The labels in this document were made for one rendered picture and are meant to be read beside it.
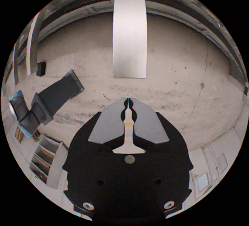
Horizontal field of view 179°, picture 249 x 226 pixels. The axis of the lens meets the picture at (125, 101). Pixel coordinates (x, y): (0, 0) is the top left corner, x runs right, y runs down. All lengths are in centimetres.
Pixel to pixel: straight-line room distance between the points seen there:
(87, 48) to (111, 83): 50
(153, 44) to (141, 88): 51
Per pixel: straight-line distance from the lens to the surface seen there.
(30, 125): 72
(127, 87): 101
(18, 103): 68
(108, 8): 95
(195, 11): 45
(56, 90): 88
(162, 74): 104
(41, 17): 32
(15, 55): 52
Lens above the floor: 94
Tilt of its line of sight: 61 degrees down
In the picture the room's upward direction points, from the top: 178 degrees counter-clockwise
